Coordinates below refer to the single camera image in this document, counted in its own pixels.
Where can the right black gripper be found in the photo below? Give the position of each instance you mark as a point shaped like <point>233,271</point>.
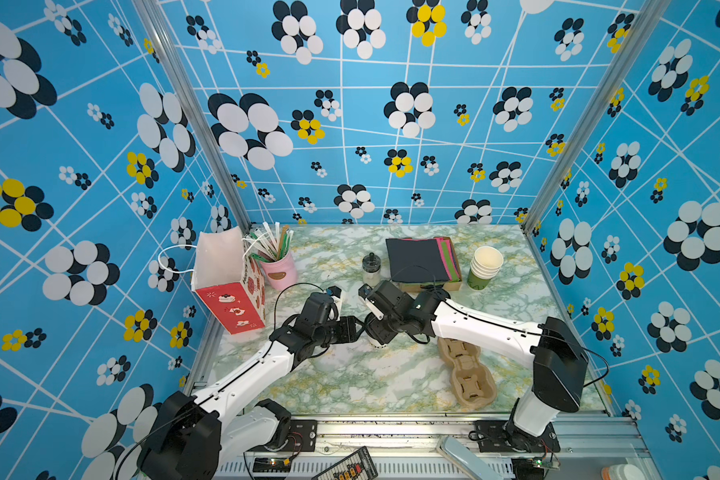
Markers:
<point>374,329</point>

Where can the pink straw holder cup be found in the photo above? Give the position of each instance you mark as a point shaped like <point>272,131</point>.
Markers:
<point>280,274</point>

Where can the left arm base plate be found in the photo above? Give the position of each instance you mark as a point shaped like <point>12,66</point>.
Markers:
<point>295,435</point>

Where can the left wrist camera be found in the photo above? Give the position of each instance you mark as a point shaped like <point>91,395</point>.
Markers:
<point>338,296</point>

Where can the stack of paper cups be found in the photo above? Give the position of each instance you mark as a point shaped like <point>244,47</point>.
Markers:
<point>485,265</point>

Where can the bundle of wrapped straws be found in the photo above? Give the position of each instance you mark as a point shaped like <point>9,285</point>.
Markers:
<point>268,244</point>

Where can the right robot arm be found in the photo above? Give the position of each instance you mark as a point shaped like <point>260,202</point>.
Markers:
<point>549,349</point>

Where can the red white paper gift bag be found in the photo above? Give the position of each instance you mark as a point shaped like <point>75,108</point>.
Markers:
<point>228,281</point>

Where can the orange capped white container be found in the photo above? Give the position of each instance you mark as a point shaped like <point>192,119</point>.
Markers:
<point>622,472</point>

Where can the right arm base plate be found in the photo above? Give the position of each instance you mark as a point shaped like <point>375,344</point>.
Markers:
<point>491,436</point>

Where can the white paper coffee cup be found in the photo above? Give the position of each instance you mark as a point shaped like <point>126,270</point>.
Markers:
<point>372,339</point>

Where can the brown cardboard cup carrier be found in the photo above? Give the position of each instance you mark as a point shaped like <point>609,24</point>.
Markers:
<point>472,382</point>

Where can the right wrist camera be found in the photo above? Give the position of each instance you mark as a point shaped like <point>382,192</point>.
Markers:
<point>366,293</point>

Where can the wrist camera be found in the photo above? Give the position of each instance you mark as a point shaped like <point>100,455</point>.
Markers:
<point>366,293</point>
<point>338,296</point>

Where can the glass sugar shaker black lid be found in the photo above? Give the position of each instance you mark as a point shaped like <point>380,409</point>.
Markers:
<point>371,266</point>

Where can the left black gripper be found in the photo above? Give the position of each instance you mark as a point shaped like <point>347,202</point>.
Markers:
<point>349,333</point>

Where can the stack of coloured napkins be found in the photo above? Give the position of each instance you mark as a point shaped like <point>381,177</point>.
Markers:
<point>419,261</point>

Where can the grey white handheld device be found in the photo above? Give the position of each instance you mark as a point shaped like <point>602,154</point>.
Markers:
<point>465,460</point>

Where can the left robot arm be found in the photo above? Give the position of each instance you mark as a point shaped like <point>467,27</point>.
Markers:
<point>193,433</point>

